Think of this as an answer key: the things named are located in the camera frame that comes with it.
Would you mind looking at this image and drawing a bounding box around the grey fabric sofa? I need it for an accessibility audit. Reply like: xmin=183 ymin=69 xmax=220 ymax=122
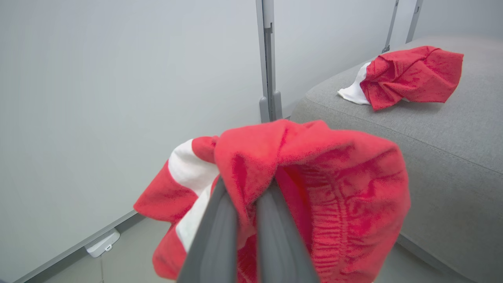
xmin=290 ymin=34 xmax=503 ymax=283

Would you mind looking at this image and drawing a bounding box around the large white partition panel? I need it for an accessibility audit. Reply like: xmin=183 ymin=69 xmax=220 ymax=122
xmin=0 ymin=0 xmax=274 ymax=283

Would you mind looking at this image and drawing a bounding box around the white power adapter box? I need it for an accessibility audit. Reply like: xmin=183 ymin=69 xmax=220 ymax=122
xmin=84 ymin=228 xmax=121 ymax=258

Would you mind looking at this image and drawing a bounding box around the grey partition foot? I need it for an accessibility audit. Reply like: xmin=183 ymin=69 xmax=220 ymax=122
xmin=273 ymin=91 xmax=283 ymax=120
xmin=259 ymin=96 xmax=271 ymax=123

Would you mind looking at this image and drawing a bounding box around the red garment with white trim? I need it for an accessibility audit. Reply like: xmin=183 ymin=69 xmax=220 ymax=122
xmin=337 ymin=45 xmax=464 ymax=112

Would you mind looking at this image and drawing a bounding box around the red garment with white stripes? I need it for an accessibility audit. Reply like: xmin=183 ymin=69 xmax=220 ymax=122
xmin=133 ymin=119 xmax=411 ymax=283

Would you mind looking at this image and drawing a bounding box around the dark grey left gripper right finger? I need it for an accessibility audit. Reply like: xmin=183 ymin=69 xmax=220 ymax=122
xmin=255 ymin=182 xmax=320 ymax=283

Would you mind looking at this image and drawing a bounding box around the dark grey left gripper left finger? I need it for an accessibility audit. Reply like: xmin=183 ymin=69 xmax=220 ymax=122
xmin=176 ymin=176 xmax=239 ymax=283

